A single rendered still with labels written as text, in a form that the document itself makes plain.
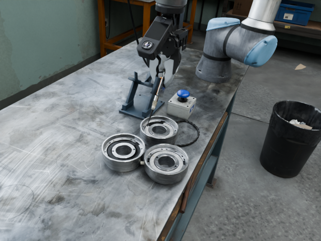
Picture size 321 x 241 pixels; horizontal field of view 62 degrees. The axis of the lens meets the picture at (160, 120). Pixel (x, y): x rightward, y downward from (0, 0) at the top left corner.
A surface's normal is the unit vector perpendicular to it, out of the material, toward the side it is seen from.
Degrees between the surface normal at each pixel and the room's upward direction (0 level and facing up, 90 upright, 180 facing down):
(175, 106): 90
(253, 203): 0
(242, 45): 81
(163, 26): 31
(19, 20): 90
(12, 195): 0
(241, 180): 0
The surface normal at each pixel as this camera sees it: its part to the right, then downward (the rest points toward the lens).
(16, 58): 0.90, 0.30
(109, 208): 0.07, -0.82
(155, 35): -0.13, -0.44
